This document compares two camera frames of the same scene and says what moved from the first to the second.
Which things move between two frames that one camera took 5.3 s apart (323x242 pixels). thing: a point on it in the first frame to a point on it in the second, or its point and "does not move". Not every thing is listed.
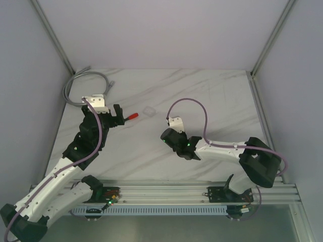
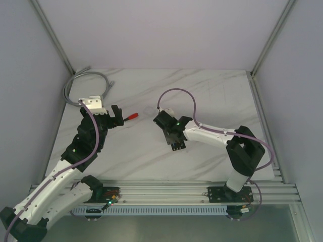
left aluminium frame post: (52, 35) does not move
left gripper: (111, 118) does not move
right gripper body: (178, 152) to (169, 140)
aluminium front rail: (195, 191) does not move
